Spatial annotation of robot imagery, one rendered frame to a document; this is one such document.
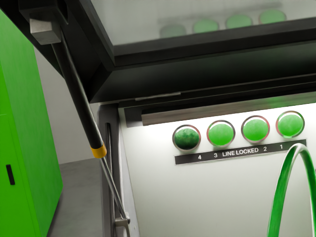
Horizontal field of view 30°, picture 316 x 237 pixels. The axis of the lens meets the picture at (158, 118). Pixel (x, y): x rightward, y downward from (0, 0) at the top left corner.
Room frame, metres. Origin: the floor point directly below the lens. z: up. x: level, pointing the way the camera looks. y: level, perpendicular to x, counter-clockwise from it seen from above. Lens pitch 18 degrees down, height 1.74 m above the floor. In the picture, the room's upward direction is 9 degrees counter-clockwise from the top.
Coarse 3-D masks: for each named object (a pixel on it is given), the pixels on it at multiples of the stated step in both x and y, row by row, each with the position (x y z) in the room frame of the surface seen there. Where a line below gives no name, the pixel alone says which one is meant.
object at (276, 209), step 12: (300, 144) 0.77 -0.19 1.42; (288, 156) 0.71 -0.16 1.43; (288, 168) 0.69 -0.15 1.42; (312, 168) 0.83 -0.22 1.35; (288, 180) 0.67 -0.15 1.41; (312, 180) 0.84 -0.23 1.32; (276, 192) 0.65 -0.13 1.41; (312, 192) 0.85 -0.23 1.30; (276, 204) 0.63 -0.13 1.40; (312, 204) 0.86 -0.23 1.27; (276, 216) 0.62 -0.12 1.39; (276, 228) 0.61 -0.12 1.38
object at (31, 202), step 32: (0, 32) 3.15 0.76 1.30; (0, 64) 3.03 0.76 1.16; (32, 64) 3.69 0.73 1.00; (0, 96) 3.03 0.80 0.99; (32, 96) 3.52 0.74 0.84; (0, 128) 3.02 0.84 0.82; (32, 128) 3.36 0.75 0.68; (0, 160) 3.03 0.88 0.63; (32, 160) 3.20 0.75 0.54; (0, 192) 3.03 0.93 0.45; (32, 192) 3.05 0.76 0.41; (0, 224) 3.03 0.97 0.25; (32, 224) 3.02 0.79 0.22
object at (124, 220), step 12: (60, 48) 0.67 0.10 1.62; (60, 60) 0.68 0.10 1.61; (72, 60) 0.69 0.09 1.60; (72, 72) 0.69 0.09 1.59; (72, 84) 0.69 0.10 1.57; (72, 96) 0.70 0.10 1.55; (84, 96) 0.71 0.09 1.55; (84, 108) 0.71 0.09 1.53; (84, 120) 0.72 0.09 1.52; (96, 132) 0.73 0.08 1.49; (96, 144) 0.74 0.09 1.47; (96, 156) 0.75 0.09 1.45; (108, 168) 0.77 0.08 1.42; (108, 180) 0.78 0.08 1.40; (120, 204) 0.80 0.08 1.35
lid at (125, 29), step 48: (0, 0) 0.62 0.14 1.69; (48, 0) 0.62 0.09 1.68; (96, 0) 0.66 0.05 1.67; (144, 0) 0.67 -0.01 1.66; (192, 0) 0.69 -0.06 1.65; (240, 0) 0.70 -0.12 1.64; (288, 0) 0.72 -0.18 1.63; (48, 48) 0.79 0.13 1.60; (96, 48) 0.75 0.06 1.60; (144, 48) 0.82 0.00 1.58; (192, 48) 0.83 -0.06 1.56; (240, 48) 0.82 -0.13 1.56; (288, 48) 0.83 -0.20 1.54; (96, 96) 0.96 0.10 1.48; (144, 96) 0.99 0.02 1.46
